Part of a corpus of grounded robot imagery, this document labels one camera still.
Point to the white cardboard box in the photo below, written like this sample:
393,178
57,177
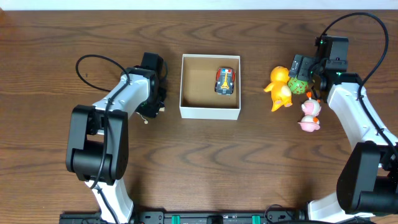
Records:
198,98

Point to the green polyhedral die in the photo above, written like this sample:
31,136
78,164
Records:
297,86

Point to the orange duck toy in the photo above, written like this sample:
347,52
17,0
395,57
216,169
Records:
281,94

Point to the pink planet figure toy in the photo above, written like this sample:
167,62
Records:
311,109

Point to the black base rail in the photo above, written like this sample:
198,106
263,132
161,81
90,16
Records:
272,216

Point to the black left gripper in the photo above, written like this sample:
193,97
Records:
160,101

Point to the white pellet drum toy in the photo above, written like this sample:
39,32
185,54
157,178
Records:
146,119

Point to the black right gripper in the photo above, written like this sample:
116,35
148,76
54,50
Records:
303,74

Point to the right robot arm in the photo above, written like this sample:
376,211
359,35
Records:
367,185

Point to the grey toy car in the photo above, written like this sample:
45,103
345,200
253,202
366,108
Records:
224,83

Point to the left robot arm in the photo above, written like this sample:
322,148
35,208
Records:
98,145

